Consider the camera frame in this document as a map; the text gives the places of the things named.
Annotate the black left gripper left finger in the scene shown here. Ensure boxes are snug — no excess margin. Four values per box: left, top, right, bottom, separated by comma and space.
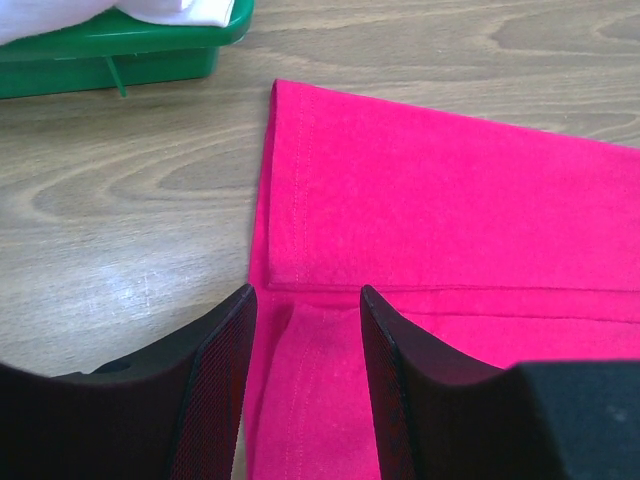
1, 285, 257, 479

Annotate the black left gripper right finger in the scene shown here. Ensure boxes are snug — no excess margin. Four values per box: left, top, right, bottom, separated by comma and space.
360, 286, 639, 479

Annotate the magenta t shirt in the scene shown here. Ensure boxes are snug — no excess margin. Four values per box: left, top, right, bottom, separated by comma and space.
244, 79, 639, 479

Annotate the green plastic bin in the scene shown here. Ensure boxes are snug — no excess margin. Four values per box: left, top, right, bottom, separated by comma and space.
1, 1, 254, 99

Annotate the white printed t shirt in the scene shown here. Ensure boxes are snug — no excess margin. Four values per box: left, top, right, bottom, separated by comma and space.
0, 0, 237, 49

